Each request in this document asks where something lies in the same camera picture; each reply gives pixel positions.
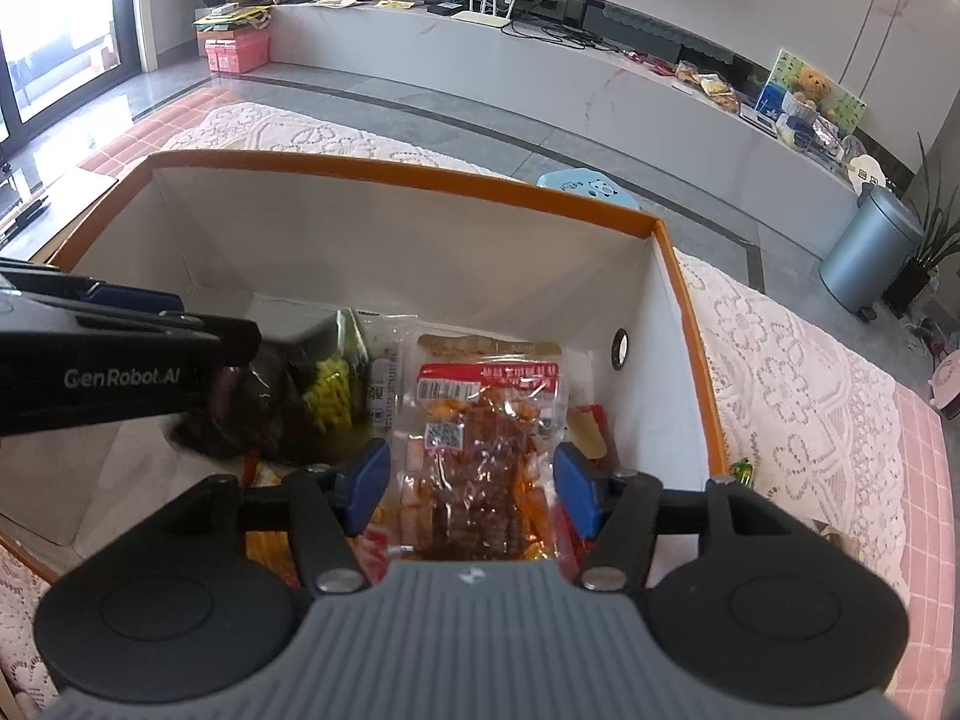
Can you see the large pink box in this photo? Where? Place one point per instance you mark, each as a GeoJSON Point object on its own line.
{"type": "Point", "coordinates": [251, 52]}

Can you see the black set-top box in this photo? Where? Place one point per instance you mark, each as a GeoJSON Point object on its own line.
{"type": "Point", "coordinates": [446, 8]}

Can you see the white round tag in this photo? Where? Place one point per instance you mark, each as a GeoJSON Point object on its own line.
{"type": "Point", "coordinates": [866, 169]}

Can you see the green candy wrapper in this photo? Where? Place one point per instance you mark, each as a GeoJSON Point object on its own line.
{"type": "Point", "coordinates": [742, 471]}

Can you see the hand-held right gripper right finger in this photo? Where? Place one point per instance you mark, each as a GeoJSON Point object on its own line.
{"type": "Point", "coordinates": [574, 485]}

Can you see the small pink box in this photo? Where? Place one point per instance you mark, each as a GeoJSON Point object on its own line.
{"type": "Point", "coordinates": [219, 56]}

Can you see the green printed box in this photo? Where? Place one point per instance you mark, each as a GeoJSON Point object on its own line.
{"type": "Point", "coordinates": [847, 105]}

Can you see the potted plant in black pot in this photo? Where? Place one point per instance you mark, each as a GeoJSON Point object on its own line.
{"type": "Point", "coordinates": [911, 281]}

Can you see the light blue stool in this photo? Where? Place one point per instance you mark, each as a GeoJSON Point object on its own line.
{"type": "Point", "coordinates": [577, 184]}

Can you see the clear packet of brown meat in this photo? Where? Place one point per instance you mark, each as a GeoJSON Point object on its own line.
{"type": "Point", "coordinates": [480, 457]}

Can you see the glass sliding door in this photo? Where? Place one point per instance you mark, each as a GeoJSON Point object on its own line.
{"type": "Point", "coordinates": [52, 30]}

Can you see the white marble cabinet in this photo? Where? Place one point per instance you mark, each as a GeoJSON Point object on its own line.
{"type": "Point", "coordinates": [525, 75]}

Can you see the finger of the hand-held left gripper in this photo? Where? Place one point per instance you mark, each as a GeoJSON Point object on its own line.
{"type": "Point", "coordinates": [135, 298]}
{"type": "Point", "coordinates": [232, 341]}

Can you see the orange cardboard box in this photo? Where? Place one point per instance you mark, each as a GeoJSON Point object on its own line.
{"type": "Point", "coordinates": [375, 240]}

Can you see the grey-blue trash can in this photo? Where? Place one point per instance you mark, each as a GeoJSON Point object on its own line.
{"type": "Point", "coordinates": [862, 255]}

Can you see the brown teddy bear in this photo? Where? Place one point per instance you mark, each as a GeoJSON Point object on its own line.
{"type": "Point", "coordinates": [811, 84]}

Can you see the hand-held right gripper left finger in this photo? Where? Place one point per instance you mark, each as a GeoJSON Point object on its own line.
{"type": "Point", "coordinates": [367, 481]}

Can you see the dark snack packet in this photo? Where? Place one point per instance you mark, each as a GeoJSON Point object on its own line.
{"type": "Point", "coordinates": [247, 412]}

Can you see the pile of snack packets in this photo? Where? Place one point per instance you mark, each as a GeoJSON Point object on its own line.
{"type": "Point", "coordinates": [712, 90]}

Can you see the white labelled snack packet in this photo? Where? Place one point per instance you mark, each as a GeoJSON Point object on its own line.
{"type": "Point", "coordinates": [382, 390]}

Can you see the pink stool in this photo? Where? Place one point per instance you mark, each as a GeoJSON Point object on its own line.
{"type": "Point", "coordinates": [946, 386]}

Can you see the beige snack packet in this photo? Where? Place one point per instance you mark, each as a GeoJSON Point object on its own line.
{"type": "Point", "coordinates": [589, 431]}

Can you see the yellow paper bag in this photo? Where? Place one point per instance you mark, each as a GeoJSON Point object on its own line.
{"type": "Point", "coordinates": [240, 15]}

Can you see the orange snack packet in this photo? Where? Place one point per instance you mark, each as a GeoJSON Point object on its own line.
{"type": "Point", "coordinates": [266, 547]}

